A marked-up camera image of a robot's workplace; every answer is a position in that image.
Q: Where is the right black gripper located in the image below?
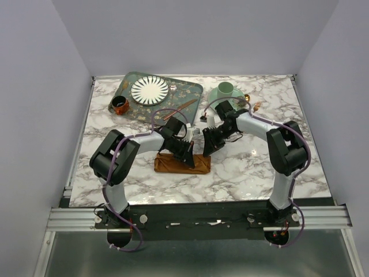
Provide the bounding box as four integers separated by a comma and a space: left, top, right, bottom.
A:
202, 124, 236, 158

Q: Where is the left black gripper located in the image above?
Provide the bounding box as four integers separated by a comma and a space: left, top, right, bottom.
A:
168, 137, 195, 169

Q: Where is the orange-brown cloth napkin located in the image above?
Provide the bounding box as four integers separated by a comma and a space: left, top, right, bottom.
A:
154, 154, 211, 174

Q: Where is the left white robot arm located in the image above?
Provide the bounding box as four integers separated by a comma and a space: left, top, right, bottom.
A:
89, 117, 195, 228

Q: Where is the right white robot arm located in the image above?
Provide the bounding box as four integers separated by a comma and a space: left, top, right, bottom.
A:
200, 98, 311, 226

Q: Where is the copper table knife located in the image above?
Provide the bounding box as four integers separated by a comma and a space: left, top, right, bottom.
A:
163, 99, 197, 121

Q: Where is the mint green saucer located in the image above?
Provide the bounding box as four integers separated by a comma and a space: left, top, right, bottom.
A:
208, 87, 244, 111

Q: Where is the mint green cup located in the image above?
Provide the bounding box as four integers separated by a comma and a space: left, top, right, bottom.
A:
217, 81, 234, 99

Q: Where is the teal floral serving tray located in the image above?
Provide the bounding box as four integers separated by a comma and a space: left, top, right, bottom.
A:
113, 72, 204, 125

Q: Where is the copper fork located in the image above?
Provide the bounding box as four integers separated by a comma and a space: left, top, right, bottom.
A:
253, 101, 262, 112

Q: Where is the white black striped plate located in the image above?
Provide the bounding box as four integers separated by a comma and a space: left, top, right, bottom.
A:
131, 76, 169, 106

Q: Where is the copper black mug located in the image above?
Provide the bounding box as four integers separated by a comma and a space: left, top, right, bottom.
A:
108, 96, 130, 115

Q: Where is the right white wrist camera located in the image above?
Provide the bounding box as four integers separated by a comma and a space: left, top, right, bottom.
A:
206, 116, 216, 129

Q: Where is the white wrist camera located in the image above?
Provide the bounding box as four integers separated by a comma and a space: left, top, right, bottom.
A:
206, 116, 216, 129
183, 123, 201, 142

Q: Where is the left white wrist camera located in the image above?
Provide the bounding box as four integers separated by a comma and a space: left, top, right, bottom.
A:
183, 123, 201, 142

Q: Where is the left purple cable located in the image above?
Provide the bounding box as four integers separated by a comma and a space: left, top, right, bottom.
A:
102, 107, 191, 253

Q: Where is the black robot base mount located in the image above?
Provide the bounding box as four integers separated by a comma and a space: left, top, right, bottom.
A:
95, 200, 300, 241

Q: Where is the aluminium frame rail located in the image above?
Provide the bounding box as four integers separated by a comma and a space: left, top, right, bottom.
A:
46, 205, 352, 232

